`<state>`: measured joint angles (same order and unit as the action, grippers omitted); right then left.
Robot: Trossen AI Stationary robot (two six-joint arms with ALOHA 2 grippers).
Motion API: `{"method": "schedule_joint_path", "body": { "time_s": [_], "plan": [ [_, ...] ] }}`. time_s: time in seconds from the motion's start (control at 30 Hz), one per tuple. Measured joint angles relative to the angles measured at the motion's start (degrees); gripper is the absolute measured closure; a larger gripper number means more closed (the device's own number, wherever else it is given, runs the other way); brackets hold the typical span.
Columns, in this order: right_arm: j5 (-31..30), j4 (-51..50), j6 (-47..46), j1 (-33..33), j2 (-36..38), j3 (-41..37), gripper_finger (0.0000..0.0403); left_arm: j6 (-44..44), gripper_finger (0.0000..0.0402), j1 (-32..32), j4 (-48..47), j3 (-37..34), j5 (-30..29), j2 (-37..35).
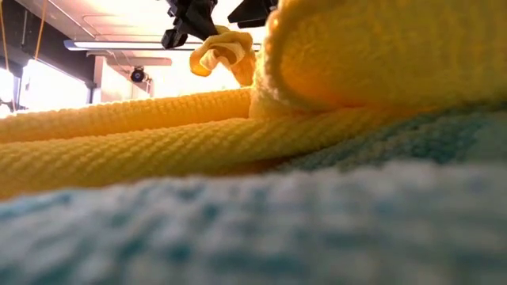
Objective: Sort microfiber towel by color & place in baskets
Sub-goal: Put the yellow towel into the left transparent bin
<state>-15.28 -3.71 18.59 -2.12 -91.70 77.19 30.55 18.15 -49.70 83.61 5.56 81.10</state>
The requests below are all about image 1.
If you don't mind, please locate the yellow microfiber towel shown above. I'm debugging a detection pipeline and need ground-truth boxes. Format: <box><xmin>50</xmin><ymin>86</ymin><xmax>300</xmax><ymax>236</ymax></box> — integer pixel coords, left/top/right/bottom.
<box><xmin>0</xmin><ymin>0</ymin><xmax>507</xmax><ymax>201</ymax></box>

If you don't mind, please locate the blue microfiber towel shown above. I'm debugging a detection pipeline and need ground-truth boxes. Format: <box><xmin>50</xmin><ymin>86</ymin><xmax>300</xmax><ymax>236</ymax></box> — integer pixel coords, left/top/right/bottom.
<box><xmin>0</xmin><ymin>102</ymin><xmax>507</xmax><ymax>285</ymax></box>

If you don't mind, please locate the ceiling light bar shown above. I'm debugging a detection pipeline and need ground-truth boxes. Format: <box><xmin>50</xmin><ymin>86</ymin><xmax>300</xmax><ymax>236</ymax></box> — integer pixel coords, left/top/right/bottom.
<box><xmin>63</xmin><ymin>39</ymin><xmax>262</xmax><ymax>52</ymax></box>

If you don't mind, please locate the black round ceiling camera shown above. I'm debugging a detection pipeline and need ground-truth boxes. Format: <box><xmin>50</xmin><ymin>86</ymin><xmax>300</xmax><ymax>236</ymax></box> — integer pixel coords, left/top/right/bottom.
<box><xmin>129</xmin><ymin>66</ymin><xmax>154</xmax><ymax>85</ymax></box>

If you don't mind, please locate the orange hanging cable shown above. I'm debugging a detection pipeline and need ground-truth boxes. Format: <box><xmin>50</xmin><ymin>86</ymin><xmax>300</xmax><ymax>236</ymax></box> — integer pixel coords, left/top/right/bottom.
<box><xmin>0</xmin><ymin>0</ymin><xmax>10</xmax><ymax>72</ymax></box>
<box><xmin>33</xmin><ymin>0</ymin><xmax>48</xmax><ymax>60</ymax></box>

